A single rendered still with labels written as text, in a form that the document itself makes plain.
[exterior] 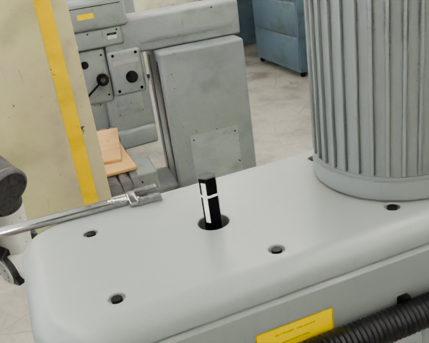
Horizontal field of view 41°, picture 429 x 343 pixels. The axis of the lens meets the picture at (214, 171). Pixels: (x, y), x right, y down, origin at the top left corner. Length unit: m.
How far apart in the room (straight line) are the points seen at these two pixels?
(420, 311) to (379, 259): 0.07
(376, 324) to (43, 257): 0.37
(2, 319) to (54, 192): 1.76
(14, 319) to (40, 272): 3.39
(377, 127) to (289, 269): 0.19
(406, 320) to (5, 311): 3.66
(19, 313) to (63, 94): 2.07
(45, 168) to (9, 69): 0.42
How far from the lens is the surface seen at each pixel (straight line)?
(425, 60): 0.63
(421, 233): 0.65
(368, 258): 0.62
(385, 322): 0.64
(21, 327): 3.95
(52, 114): 2.36
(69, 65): 2.33
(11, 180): 1.37
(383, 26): 0.62
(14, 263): 1.55
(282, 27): 8.30
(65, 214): 0.74
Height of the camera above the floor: 2.21
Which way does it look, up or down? 24 degrees down
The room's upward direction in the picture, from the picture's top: 8 degrees counter-clockwise
